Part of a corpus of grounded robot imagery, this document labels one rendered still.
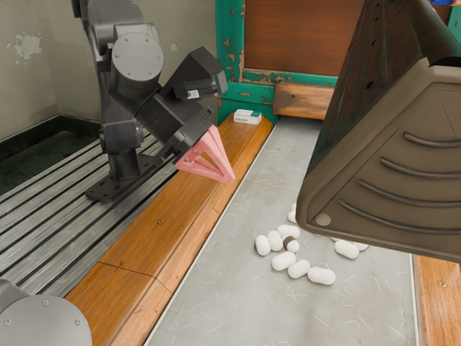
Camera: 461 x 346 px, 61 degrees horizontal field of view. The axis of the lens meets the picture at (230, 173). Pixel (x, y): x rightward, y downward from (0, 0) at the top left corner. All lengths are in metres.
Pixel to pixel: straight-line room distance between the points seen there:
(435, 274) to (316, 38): 0.57
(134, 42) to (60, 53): 2.31
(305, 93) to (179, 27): 1.33
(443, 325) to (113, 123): 0.65
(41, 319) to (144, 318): 0.26
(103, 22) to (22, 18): 2.21
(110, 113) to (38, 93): 2.03
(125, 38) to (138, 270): 0.29
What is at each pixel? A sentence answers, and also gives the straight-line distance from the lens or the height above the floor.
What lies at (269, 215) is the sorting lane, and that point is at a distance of 0.67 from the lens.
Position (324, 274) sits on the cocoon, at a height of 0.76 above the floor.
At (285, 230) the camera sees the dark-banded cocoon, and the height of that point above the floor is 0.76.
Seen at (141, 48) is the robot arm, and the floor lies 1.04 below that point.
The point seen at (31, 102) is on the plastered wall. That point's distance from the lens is 2.81.
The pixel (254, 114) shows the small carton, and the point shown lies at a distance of 0.95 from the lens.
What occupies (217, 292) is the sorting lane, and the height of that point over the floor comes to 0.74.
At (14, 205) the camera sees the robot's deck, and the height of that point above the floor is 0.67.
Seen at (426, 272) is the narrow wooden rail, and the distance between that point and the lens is 0.59.
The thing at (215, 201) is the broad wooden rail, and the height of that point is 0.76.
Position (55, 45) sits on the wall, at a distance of 2.78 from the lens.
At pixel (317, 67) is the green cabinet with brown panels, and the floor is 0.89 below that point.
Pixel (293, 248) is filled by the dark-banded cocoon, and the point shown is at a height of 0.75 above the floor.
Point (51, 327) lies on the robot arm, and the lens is 0.26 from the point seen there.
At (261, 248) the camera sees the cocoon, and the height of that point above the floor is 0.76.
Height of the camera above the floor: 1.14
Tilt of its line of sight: 31 degrees down
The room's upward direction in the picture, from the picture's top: straight up
